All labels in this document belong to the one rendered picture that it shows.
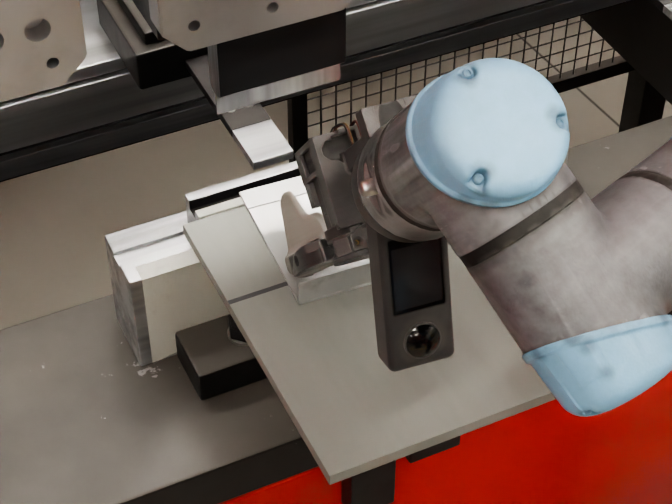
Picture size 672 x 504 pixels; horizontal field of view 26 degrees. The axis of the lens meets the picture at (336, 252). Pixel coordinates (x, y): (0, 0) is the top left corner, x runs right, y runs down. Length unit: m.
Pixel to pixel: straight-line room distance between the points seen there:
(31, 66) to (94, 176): 1.77
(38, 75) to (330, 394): 0.28
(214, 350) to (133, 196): 1.53
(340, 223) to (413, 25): 0.53
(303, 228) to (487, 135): 0.30
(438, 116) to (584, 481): 0.71
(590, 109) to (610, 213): 2.09
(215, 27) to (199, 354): 0.29
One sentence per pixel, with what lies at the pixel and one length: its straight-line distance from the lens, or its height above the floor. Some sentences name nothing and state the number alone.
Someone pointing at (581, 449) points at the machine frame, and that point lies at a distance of 1.34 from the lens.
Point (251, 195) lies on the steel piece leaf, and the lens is 1.13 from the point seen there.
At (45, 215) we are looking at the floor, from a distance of 2.65.
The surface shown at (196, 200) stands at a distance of 1.13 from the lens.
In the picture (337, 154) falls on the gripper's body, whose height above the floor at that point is 1.15.
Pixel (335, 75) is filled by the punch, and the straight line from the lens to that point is 1.10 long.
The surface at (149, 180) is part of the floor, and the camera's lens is 2.69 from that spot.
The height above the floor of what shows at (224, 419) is 0.88.
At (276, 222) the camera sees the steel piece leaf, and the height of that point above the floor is 1.00.
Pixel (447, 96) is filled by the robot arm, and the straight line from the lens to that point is 0.73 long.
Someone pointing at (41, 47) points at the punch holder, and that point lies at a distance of 0.94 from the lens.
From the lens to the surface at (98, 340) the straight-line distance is 1.20.
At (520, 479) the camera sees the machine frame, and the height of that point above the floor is 0.71.
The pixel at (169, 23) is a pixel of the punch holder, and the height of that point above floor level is 1.20.
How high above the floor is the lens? 1.75
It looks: 44 degrees down
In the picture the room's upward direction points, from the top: straight up
